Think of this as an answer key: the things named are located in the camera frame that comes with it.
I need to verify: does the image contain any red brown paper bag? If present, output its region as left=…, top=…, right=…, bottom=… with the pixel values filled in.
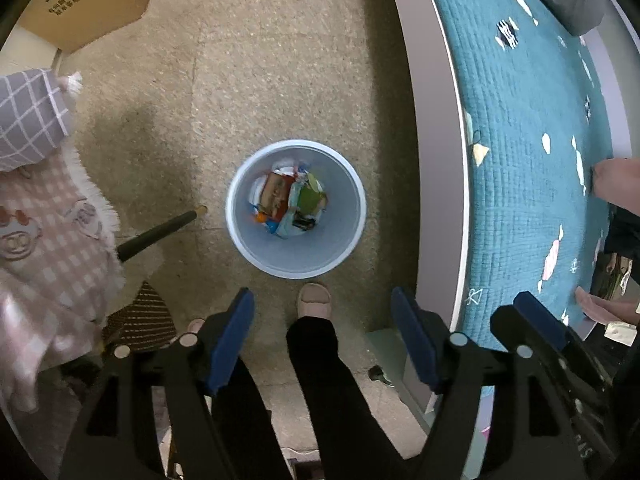
left=258, top=172, right=295, bottom=220

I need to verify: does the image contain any green leaf wrapper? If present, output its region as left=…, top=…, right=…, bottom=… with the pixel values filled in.
left=296, top=174, right=328, bottom=216

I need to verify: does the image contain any brown woven stool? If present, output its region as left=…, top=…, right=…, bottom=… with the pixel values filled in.
left=102, top=281, right=177, bottom=352

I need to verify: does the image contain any pink slipper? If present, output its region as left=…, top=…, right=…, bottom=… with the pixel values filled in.
left=296, top=283, right=332, bottom=320

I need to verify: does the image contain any person's black trouser leg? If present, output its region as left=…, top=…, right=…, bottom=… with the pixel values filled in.
left=212, top=316, right=410, bottom=479

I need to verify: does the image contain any light blue plastic bucket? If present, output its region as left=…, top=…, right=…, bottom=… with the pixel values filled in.
left=226, top=140, right=367, bottom=280

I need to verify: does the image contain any pink plaid blanket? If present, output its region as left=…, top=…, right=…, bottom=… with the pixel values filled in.
left=1, top=141, right=124, bottom=412

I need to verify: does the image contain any teal bed mattress sheet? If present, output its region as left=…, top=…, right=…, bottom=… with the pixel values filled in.
left=435, top=0, right=612, bottom=348

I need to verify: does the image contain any grey checked tablecloth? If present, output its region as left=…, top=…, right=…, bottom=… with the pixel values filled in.
left=0, top=68, right=82, bottom=172

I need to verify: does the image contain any large brown cardboard box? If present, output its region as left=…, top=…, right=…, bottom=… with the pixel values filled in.
left=18, top=0, right=150, bottom=53

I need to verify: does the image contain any teal bunk bed frame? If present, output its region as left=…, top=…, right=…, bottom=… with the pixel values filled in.
left=382, top=0, right=474, bottom=411

